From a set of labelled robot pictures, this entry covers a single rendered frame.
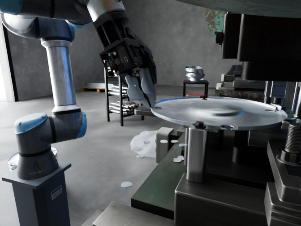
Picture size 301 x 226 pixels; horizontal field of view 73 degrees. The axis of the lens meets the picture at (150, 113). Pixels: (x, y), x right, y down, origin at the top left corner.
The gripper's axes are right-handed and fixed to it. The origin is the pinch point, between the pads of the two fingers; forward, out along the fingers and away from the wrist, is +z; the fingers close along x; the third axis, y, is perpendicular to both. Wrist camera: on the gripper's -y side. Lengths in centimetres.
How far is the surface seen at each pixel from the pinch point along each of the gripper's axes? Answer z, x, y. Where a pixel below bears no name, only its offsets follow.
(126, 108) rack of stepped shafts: 2, -128, -205
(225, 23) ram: -8.3, 20.9, 1.3
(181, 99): 3.0, 3.5, -13.3
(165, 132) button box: 13.3, -10.9, -26.0
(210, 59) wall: -31, -39, -666
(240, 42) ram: -3.9, 21.9, 3.8
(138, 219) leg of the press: 16.1, -1.8, 19.2
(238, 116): 9.4, 17.0, 1.1
